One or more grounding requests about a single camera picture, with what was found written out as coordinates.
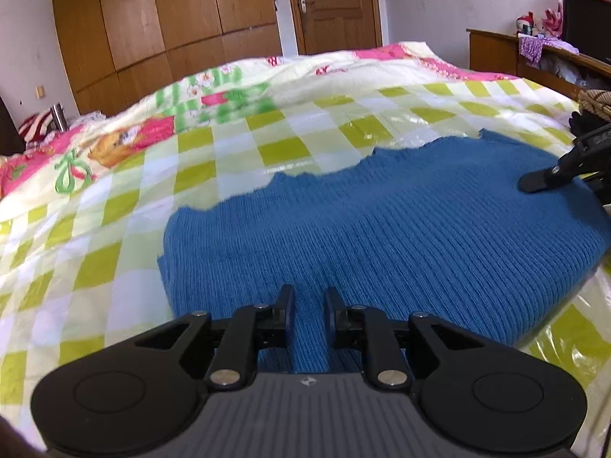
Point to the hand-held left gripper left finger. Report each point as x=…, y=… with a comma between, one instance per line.
x=285, y=312

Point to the small toy figure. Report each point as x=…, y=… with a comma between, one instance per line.
x=526, y=24

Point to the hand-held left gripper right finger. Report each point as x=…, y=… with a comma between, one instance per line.
x=334, y=315

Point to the red white striped cloth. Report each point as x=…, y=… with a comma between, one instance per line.
x=36, y=126

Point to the green checked plastic sheet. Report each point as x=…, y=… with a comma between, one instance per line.
x=119, y=248

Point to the purple cloth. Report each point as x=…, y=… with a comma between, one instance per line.
x=532, y=50

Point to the dark television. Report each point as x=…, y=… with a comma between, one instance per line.
x=587, y=24

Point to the wooden wardrobe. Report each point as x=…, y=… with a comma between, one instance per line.
x=157, y=24

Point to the wooden side cabinet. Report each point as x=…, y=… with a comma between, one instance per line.
x=494, y=55

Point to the steel flask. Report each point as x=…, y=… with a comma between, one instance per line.
x=59, y=117

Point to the pink cartoon print quilt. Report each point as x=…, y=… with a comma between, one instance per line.
x=143, y=124

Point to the dark wooden headboard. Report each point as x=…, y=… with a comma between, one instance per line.
x=8, y=129

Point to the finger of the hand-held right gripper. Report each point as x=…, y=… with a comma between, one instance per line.
x=549, y=179

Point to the wall socket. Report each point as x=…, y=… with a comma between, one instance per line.
x=40, y=91

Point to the person's right hand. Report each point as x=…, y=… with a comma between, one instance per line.
x=580, y=124

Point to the wooden door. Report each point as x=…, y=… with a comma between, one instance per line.
x=336, y=4

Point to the blue knit sweater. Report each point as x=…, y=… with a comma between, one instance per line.
x=391, y=233

